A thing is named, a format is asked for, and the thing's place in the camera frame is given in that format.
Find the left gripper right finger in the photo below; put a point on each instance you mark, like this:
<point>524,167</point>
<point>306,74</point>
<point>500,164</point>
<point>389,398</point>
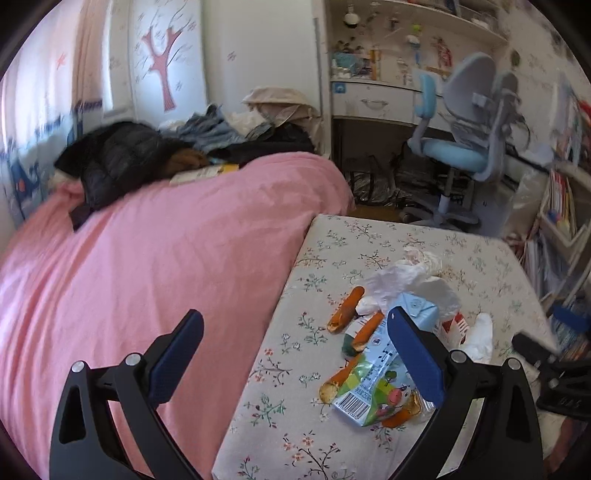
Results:
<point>506,443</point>

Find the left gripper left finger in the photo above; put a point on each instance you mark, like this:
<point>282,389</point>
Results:
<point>85,443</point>

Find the small white tissue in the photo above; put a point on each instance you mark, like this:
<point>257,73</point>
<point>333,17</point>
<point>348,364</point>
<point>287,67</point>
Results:
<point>479,340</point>

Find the red snack bag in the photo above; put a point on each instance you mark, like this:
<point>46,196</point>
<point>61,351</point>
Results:
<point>455,331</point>

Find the colourful juice pouch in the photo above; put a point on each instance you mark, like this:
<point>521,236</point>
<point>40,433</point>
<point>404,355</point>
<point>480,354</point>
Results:
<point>379,387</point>

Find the blue milk carton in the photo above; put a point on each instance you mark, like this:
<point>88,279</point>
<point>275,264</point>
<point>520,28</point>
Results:
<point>423,312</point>

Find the white tissue pile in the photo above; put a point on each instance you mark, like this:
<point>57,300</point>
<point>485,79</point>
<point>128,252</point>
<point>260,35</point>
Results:
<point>419,273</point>

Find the green plush toy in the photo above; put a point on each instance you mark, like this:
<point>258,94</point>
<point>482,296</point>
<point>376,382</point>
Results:
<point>350,333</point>

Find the orange peel piece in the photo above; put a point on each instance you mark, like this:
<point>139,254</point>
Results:
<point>330,389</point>

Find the white bookshelf rack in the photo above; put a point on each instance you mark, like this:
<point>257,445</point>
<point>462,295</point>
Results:
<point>548,227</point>

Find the pink bed duvet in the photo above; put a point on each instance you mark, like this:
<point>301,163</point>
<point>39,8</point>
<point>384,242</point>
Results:
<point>222,246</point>

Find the floral tablecloth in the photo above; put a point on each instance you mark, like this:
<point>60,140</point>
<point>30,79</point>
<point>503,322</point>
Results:
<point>281,430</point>

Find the black down jacket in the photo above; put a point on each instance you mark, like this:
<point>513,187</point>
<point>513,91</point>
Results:
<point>117,159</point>

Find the blue grey desk chair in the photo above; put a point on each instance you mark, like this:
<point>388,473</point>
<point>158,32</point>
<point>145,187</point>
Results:
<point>484,106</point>

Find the yellow book on bed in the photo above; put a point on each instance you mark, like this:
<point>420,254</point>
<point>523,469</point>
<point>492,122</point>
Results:
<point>211,171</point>

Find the pile of clothes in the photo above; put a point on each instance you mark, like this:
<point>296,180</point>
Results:
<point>212,134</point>

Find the pink curtain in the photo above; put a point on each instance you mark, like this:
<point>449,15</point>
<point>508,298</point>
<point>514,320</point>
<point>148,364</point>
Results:
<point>57,74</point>

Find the white desk with drawers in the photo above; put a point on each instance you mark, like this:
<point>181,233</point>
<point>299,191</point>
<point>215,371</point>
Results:
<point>371,55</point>

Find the beige bag on bed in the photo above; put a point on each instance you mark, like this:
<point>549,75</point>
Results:
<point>286,105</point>

